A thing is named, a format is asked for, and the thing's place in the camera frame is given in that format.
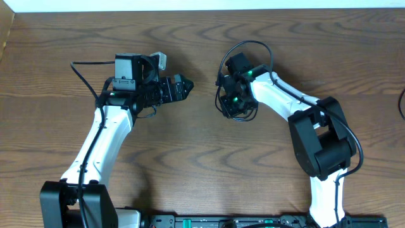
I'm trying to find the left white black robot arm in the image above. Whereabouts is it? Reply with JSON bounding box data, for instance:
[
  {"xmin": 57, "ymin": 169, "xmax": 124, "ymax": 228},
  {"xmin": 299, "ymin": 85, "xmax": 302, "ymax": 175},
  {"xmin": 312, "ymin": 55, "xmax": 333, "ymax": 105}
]
[{"xmin": 40, "ymin": 52, "xmax": 194, "ymax": 227}]

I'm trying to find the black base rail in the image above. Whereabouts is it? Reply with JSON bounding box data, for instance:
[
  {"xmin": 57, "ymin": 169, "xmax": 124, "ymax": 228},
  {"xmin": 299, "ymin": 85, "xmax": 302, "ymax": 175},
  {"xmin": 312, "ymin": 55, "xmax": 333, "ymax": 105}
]
[{"xmin": 139, "ymin": 214, "xmax": 388, "ymax": 228}]

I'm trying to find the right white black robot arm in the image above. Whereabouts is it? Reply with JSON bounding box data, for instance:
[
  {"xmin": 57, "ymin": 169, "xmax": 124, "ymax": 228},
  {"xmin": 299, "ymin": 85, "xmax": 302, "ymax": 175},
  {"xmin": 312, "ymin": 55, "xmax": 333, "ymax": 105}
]
[{"xmin": 216, "ymin": 53, "xmax": 360, "ymax": 227}]

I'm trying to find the black usb cable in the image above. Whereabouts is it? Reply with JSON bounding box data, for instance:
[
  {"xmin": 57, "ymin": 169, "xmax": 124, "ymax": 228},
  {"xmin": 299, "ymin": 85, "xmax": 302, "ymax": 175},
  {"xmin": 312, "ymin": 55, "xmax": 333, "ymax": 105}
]
[
  {"xmin": 215, "ymin": 85, "xmax": 259, "ymax": 123},
  {"xmin": 397, "ymin": 88, "xmax": 405, "ymax": 121}
]

